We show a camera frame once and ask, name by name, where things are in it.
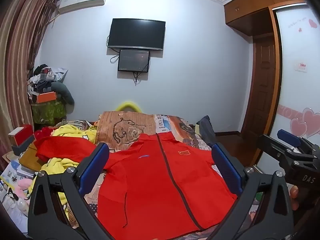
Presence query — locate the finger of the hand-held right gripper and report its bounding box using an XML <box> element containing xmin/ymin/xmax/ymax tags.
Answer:
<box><xmin>260</xmin><ymin>134</ymin><xmax>315</xmax><ymax>162</ymax></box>
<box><xmin>277</xmin><ymin>129</ymin><xmax>320</xmax><ymax>153</ymax></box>

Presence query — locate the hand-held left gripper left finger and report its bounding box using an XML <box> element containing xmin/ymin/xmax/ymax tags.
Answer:
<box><xmin>27</xmin><ymin>143</ymin><xmax>112</xmax><ymax>240</ymax></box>

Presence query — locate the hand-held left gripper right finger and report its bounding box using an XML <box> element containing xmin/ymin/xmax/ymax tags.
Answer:
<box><xmin>207</xmin><ymin>142</ymin><xmax>294</xmax><ymax>240</ymax></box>

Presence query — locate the red zip jacket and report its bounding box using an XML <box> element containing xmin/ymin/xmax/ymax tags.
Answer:
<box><xmin>34</xmin><ymin>132</ymin><xmax>238</xmax><ymax>239</ymax></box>

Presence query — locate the person's right hand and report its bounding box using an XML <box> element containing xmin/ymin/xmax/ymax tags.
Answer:
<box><xmin>289</xmin><ymin>185</ymin><xmax>300</xmax><ymax>211</ymax></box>

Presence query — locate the yellow cartoon print garment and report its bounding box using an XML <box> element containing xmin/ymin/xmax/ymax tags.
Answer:
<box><xmin>27</xmin><ymin>124</ymin><xmax>98</xmax><ymax>228</ymax></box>

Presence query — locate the navy blue cloth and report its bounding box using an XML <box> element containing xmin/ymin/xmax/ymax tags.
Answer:
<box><xmin>196</xmin><ymin>115</ymin><xmax>216</xmax><ymax>148</ymax></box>

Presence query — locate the printed patchwork blanket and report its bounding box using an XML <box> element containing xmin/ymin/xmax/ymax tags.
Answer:
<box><xmin>82</xmin><ymin>110</ymin><xmax>263</xmax><ymax>222</ymax></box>

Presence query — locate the wooden wardrobe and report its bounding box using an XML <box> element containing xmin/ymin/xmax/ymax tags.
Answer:
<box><xmin>255</xmin><ymin>2</ymin><xmax>320</xmax><ymax>176</ymax></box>

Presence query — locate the brown wooden door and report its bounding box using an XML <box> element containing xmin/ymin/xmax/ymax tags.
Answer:
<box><xmin>240</xmin><ymin>34</ymin><xmax>280</xmax><ymax>167</ymax></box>

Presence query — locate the red fluffy cloth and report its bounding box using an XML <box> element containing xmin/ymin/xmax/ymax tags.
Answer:
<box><xmin>34</xmin><ymin>127</ymin><xmax>58</xmax><ymax>138</ymax></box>

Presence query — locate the wooden nightstand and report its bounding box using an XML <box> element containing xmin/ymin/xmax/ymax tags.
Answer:
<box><xmin>19</xmin><ymin>142</ymin><xmax>43</xmax><ymax>172</ymax></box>

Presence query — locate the green patterned cloth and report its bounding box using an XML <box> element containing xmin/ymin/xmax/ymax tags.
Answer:
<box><xmin>31</xmin><ymin>101</ymin><xmax>67</xmax><ymax>126</ymax></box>

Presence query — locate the pink plush toy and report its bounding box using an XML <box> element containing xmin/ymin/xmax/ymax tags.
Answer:
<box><xmin>17</xmin><ymin>177</ymin><xmax>35</xmax><ymax>189</ymax></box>

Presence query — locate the grey long pillow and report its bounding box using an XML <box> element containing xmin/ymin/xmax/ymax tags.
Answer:
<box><xmin>51</xmin><ymin>81</ymin><xmax>75</xmax><ymax>105</ymax></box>

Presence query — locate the red and white box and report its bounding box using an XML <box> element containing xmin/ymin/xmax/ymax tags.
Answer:
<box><xmin>8</xmin><ymin>124</ymin><xmax>34</xmax><ymax>147</ymax></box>

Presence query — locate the orange box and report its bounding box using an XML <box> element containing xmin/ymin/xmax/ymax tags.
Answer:
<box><xmin>36</xmin><ymin>91</ymin><xmax>58</xmax><ymax>104</ymax></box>

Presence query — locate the pile of magazines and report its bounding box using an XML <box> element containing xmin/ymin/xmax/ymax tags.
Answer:
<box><xmin>0</xmin><ymin>152</ymin><xmax>35</xmax><ymax>232</ymax></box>

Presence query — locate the pile of clutter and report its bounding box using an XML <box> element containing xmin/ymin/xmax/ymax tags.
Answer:
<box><xmin>27</xmin><ymin>64</ymin><xmax>69</xmax><ymax>103</ymax></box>

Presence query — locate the wooden overhead cabinet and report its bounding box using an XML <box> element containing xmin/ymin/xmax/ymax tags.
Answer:
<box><xmin>224</xmin><ymin>0</ymin><xmax>310</xmax><ymax>37</ymax></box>

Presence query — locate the striped brown curtain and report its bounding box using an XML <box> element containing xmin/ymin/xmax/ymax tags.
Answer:
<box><xmin>0</xmin><ymin>0</ymin><xmax>60</xmax><ymax>157</ymax></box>

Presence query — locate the white air conditioner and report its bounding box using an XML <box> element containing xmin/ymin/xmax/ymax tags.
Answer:
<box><xmin>58</xmin><ymin>0</ymin><xmax>108</xmax><ymax>14</ymax></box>

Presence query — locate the yellow foam ring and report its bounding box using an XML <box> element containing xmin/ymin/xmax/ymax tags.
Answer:
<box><xmin>115</xmin><ymin>101</ymin><xmax>142</xmax><ymax>112</ymax></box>

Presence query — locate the small black wall monitor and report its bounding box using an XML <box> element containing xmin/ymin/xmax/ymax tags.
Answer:
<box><xmin>117</xmin><ymin>49</ymin><xmax>151</xmax><ymax>72</ymax></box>

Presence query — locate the large black wall television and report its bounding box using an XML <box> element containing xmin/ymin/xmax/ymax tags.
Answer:
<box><xmin>107</xmin><ymin>18</ymin><xmax>166</xmax><ymax>51</ymax></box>

